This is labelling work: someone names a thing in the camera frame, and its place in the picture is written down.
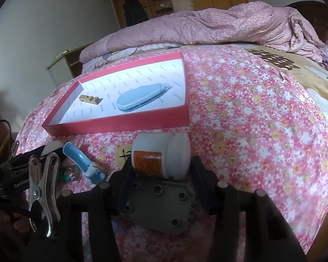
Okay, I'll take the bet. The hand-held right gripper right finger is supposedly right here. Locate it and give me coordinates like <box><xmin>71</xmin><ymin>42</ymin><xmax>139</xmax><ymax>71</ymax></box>
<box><xmin>190</xmin><ymin>155</ymin><xmax>308</xmax><ymax>262</ymax></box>

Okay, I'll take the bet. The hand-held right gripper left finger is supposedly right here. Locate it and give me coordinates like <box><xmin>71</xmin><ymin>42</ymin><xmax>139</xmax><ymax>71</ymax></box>
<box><xmin>61</xmin><ymin>166</ymin><xmax>136</xmax><ymax>262</ymax></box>

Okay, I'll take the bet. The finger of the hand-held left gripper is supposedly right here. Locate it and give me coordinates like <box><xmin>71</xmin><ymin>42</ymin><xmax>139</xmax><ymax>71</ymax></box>
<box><xmin>30</xmin><ymin>148</ymin><xmax>65</xmax><ymax>175</ymax></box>
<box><xmin>0</xmin><ymin>145</ymin><xmax>47</xmax><ymax>170</ymax></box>

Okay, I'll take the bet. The white earbud case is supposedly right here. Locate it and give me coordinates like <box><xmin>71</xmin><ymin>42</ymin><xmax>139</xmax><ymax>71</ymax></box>
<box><xmin>43</xmin><ymin>141</ymin><xmax>65</xmax><ymax>156</ymax></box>

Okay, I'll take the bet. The small colourful packet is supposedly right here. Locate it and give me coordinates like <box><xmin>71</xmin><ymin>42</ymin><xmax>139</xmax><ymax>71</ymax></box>
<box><xmin>59</xmin><ymin>165</ymin><xmax>81</xmax><ymax>183</ymax></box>

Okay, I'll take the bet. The blue handled plastic tool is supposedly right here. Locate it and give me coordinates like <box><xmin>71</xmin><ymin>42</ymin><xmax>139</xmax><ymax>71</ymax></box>
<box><xmin>63</xmin><ymin>142</ymin><xmax>105</xmax><ymax>184</ymax></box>

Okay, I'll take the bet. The white bottle orange label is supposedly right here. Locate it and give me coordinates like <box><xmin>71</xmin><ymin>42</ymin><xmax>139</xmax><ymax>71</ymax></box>
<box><xmin>131</xmin><ymin>132</ymin><xmax>192</xmax><ymax>181</ymax></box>

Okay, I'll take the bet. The red shallow cardboard box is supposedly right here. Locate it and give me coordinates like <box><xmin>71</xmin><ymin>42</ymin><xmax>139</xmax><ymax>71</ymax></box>
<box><xmin>42</xmin><ymin>51</ymin><xmax>190</xmax><ymax>137</ymax></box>

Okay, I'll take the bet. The person's left hand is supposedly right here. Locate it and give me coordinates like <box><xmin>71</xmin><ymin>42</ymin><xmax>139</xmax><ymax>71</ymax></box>
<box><xmin>0</xmin><ymin>210</ymin><xmax>31</xmax><ymax>234</ymax></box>

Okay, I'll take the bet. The wooden side table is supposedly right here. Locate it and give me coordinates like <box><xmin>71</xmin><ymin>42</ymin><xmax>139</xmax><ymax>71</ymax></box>
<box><xmin>0</xmin><ymin>119</ymin><xmax>19</xmax><ymax>157</ymax></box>

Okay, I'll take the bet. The round wooden chess piece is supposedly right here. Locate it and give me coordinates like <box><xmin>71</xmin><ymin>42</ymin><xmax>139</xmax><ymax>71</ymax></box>
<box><xmin>117</xmin><ymin>147</ymin><xmax>133</xmax><ymax>170</ymax></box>

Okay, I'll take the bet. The metal spring clamp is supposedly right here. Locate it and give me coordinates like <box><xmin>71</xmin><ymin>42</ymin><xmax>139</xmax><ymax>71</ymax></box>
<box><xmin>28</xmin><ymin>152</ymin><xmax>61</xmax><ymax>238</ymax></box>

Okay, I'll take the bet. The grey plate with holes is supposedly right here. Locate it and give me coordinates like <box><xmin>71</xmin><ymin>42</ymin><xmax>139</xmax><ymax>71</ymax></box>
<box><xmin>117</xmin><ymin>178</ymin><xmax>195</xmax><ymax>236</ymax></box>

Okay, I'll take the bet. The small wooden block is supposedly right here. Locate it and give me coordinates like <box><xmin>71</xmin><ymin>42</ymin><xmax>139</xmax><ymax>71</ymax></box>
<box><xmin>79</xmin><ymin>94</ymin><xmax>102</xmax><ymax>105</ymax></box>

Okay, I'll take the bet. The pink floral bed sheet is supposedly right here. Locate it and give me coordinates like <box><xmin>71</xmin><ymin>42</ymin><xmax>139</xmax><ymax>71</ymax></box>
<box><xmin>15</xmin><ymin>42</ymin><xmax>328</xmax><ymax>262</ymax></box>

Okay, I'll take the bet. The blue correction tape dispenser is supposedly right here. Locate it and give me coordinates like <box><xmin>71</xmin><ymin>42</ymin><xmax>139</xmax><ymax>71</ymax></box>
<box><xmin>116</xmin><ymin>83</ymin><xmax>171</xmax><ymax>113</ymax></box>

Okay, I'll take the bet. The small bedside cabinet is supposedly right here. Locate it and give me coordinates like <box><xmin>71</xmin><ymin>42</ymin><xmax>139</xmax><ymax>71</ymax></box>
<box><xmin>46</xmin><ymin>44</ymin><xmax>95</xmax><ymax>88</ymax></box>

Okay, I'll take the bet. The cartoon printed pillow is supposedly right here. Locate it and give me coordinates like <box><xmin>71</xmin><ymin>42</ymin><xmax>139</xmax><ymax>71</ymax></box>
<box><xmin>101</xmin><ymin>44</ymin><xmax>181</xmax><ymax>61</ymax></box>

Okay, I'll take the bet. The beige patterned blanket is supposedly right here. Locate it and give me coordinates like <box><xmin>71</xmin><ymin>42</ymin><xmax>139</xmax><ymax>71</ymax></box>
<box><xmin>246</xmin><ymin>44</ymin><xmax>328</xmax><ymax>153</ymax></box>

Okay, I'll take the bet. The pink quilt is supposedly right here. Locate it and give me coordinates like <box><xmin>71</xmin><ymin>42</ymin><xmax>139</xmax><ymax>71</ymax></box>
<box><xmin>79</xmin><ymin>1</ymin><xmax>328</xmax><ymax>71</ymax></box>

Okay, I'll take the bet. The dark hanging coat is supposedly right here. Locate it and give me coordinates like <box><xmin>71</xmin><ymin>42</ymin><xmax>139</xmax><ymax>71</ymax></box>
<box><xmin>124</xmin><ymin>0</ymin><xmax>149</xmax><ymax>28</ymax></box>

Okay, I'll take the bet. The dark wooden headboard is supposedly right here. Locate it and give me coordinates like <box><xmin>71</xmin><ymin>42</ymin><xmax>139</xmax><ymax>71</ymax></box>
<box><xmin>286</xmin><ymin>1</ymin><xmax>328</xmax><ymax>47</ymax></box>

